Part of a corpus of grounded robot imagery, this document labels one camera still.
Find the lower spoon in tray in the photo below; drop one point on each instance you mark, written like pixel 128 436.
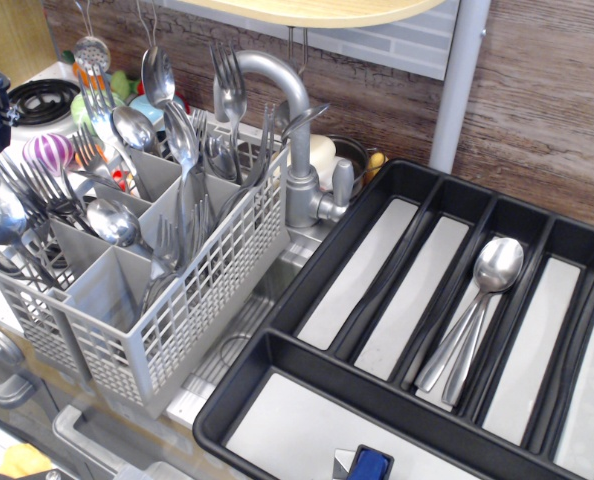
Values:
pixel 463 363

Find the black coil stove burner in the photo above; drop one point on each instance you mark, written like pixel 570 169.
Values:
pixel 43 102

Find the white vertical pole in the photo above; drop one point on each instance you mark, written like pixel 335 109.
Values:
pixel 469 32

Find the grey plastic cutlery basket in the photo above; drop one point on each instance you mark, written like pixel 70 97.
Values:
pixel 90 326

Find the yellow cloth bottom left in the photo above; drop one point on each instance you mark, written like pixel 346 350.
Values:
pixel 22 460

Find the grey metal faucet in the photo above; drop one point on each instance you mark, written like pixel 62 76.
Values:
pixel 306 202

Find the spoon in tray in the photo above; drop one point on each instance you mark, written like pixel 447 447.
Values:
pixel 463 363
pixel 495 270

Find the steel spoon back left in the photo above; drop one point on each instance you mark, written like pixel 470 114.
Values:
pixel 135 129

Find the steel pot behind faucet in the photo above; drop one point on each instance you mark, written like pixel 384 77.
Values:
pixel 352 150

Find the steel spoon front compartment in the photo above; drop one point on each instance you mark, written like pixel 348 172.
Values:
pixel 113 222

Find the light wooden shelf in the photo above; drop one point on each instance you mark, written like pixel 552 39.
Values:
pixel 321 13

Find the hanging perforated skimmer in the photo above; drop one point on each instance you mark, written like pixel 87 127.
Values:
pixel 90 51

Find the big steel spoon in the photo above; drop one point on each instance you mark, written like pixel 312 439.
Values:
pixel 13 225

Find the black cutlery tray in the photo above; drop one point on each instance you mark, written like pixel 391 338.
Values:
pixel 334 365

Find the cream plastic bottle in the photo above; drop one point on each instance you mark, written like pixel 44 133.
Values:
pixel 322 152

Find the tall steel fork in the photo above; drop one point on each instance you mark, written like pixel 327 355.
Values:
pixel 231 84

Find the purple striped toy ball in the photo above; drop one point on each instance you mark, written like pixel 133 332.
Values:
pixel 53 151

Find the green toy cup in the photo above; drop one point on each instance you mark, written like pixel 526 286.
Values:
pixel 79 112

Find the top spoon in tray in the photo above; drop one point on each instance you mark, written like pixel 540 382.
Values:
pixel 495 270

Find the fork cluster left basket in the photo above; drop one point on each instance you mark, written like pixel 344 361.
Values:
pixel 41 194

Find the steel spoon centre basket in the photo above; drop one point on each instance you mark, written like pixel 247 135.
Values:
pixel 183 146

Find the blue object bottom edge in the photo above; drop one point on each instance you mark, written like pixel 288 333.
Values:
pixel 363 463

